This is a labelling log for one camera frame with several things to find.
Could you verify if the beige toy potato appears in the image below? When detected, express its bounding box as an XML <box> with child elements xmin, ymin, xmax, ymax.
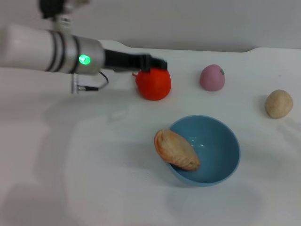
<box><xmin>264</xmin><ymin>89</ymin><xmax>294</xmax><ymax>120</ymax></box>

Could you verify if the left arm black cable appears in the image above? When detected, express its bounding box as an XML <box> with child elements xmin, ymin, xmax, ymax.
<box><xmin>71</xmin><ymin>71</ymin><xmax>109</xmax><ymax>95</ymax></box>

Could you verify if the blue bowl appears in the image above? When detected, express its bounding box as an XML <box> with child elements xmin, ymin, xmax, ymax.
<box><xmin>167</xmin><ymin>114</ymin><xmax>241</xmax><ymax>188</ymax></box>

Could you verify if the pink toy peach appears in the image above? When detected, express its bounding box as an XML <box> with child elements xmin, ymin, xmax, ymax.
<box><xmin>199</xmin><ymin>64</ymin><xmax>226</xmax><ymax>92</ymax></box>

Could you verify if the long toasted bread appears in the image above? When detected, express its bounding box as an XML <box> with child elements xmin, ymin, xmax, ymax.
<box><xmin>154</xmin><ymin>129</ymin><xmax>201</xmax><ymax>172</ymax></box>

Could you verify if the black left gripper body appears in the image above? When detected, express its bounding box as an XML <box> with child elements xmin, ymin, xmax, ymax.
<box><xmin>103</xmin><ymin>48</ymin><xmax>152</xmax><ymax>73</ymax></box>

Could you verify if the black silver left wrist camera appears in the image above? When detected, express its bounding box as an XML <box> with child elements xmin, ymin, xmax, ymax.
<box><xmin>39</xmin><ymin>0</ymin><xmax>91</xmax><ymax>32</ymax></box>

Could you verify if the red toy pear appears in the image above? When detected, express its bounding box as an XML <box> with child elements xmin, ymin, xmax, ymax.
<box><xmin>132</xmin><ymin>67</ymin><xmax>172</xmax><ymax>102</ymax></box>

